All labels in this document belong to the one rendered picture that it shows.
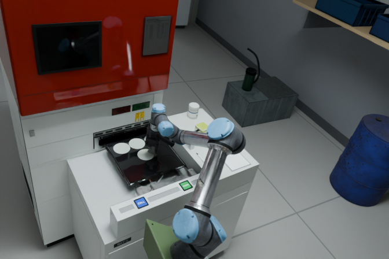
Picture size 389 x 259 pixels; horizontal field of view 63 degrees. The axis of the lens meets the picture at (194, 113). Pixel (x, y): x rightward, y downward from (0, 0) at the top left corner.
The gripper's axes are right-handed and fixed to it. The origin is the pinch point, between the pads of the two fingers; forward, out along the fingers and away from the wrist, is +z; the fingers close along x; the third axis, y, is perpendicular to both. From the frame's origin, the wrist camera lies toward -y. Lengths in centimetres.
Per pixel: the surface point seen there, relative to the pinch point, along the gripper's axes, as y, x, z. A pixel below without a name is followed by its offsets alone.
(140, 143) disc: 11.8, -8.9, 1.3
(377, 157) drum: -185, -78, 32
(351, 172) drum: -177, -85, 60
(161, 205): -8.6, 39.4, -3.5
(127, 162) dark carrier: 15.5, 8.8, 1.4
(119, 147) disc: 23.2, -2.1, 1.2
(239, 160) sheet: -49.4, -1.0, -5.6
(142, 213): -0.3, 45.8, -3.7
